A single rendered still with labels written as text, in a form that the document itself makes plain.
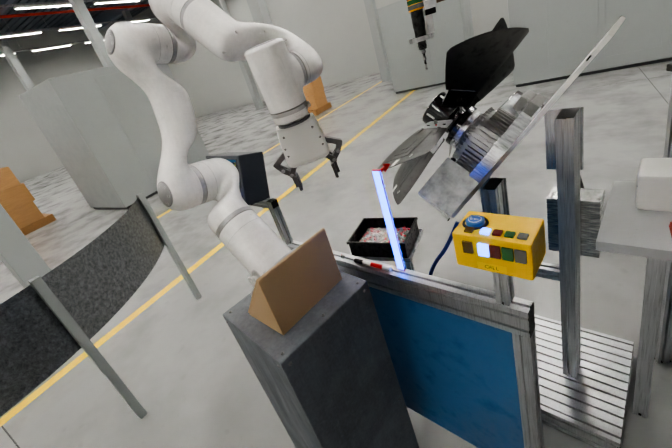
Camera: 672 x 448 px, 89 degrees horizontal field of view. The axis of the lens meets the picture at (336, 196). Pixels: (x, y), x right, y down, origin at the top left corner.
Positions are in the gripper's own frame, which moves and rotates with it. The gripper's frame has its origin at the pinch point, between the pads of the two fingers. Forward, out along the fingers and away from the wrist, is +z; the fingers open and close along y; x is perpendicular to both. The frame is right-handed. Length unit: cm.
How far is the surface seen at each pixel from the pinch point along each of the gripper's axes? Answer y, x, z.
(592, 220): -77, -10, 52
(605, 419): -63, 16, 119
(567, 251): -67, -8, 60
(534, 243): -36.5, 25.5, 17.4
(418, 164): -33, -37, 25
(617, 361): -83, -2, 121
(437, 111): -42, -33, 7
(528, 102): -75, -38, 17
